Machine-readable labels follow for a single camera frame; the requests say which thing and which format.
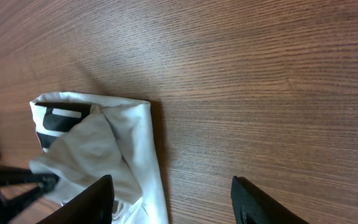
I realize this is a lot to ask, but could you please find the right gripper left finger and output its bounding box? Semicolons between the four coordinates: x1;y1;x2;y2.
39;175;114;224

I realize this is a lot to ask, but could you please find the white polo shirt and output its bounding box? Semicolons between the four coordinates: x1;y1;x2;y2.
29;91;168;223

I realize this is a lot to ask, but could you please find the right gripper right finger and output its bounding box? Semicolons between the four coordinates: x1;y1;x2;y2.
231;176;308;224

